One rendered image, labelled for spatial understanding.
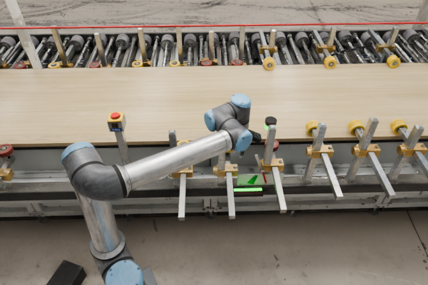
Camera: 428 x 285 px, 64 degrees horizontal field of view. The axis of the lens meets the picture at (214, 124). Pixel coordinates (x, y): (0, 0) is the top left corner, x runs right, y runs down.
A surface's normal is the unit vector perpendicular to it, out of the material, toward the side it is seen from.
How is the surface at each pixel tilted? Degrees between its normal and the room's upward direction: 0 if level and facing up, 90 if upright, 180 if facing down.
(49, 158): 90
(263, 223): 0
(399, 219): 0
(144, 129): 0
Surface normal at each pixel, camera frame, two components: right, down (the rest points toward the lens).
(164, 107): 0.00, -0.74
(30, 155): 0.03, 0.67
